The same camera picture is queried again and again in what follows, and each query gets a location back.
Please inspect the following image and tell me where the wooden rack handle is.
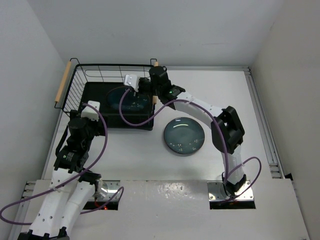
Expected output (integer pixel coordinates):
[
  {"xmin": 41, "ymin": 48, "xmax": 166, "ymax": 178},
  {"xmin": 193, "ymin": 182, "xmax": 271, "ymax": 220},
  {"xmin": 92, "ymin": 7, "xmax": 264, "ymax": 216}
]
[
  {"xmin": 54, "ymin": 60, "xmax": 72, "ymax": 104},
  {"xmin": 152, "ymin": 60, "xmax": 159, "ymax": 105}
]

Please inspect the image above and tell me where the teal plate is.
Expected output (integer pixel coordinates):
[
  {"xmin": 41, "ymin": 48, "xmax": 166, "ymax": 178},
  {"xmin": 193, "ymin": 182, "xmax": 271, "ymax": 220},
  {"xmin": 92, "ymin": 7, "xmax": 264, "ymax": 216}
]
[
  {"xmin": 163, "ymin": 117, "xmax": 205, "ymax": 156},
  {"xmin": 106, "ymin": 87, "xmax": 150, "ymax": 112}
]

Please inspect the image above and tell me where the left wooden rack handle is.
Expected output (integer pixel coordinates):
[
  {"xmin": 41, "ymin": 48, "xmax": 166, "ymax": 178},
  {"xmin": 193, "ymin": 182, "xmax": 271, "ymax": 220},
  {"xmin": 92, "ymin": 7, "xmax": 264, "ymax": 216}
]
[{"xmin": 54, "ymin": 60, "xmax": 72, "ymax": 104}]

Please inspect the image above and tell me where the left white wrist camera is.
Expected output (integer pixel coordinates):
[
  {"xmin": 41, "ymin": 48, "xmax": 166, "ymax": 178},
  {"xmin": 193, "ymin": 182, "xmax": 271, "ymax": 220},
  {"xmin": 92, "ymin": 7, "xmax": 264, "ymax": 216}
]
[{"xmin": 80, "ymin": 100, "xmax": 101, "ymax": 122}]

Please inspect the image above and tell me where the right wooden rack handle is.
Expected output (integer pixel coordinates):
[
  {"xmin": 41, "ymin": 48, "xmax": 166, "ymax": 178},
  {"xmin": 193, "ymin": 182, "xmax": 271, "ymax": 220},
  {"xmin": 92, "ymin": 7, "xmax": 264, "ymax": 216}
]
[{"xmin": 152, "ymin": 60, "xmax": 159, "ymax": 105}]

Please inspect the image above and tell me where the black wire dish rack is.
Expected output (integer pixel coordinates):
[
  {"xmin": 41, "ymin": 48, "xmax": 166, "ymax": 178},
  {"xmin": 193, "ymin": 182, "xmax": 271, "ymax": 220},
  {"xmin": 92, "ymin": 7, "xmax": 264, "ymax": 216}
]
[{"xmin": 54, "ymin": 57, "xmax": 158, "ymax": 132}]

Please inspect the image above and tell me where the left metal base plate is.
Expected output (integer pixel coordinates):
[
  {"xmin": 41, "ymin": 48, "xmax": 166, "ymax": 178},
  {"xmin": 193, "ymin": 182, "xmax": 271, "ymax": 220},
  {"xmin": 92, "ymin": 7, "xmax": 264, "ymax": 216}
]
[{"xmin": 94, "ymin": 180, "xmax": 121, "ymax": 202}]

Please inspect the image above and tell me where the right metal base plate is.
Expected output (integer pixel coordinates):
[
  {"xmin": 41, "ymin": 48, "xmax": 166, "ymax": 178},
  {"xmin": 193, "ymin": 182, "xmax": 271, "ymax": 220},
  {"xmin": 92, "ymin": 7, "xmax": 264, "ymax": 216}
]
[{"xmin": 207, "ymin": 180, "xmax": 254, "ymax": 202}]

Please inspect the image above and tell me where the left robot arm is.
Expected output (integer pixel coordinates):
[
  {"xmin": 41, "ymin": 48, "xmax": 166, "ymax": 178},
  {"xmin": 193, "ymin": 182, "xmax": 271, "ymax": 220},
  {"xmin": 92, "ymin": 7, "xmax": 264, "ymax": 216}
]
[{"xmin": 18, "ymin": 104, "xmax": 101, "ymax": 240}]

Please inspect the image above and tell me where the metal base plate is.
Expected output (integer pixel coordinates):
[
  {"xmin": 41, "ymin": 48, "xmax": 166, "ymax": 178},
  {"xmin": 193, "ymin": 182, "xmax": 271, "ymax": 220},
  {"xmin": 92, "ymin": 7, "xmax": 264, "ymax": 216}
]
[
  {"xmin": 207, "ymin": 180, "xmax": 254, "ymax": 202},
  {"xmin": 94, "ymin": 180, "xmax": 121, "ymax": 202}
]

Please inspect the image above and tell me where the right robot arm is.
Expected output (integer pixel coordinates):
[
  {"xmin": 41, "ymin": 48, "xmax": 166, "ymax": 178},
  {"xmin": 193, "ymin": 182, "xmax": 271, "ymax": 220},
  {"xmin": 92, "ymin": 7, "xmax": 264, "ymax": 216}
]
[{"xmin": 133, "ymin": 66, "xmax": 247, "ymax": 196}]

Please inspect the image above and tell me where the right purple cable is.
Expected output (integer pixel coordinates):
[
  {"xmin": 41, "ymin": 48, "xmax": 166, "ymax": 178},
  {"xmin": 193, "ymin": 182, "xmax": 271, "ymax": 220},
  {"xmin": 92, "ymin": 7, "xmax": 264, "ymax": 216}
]
[{"xmin": 118, "ymin": 87, "xmax": 262, "ymax": 202}]

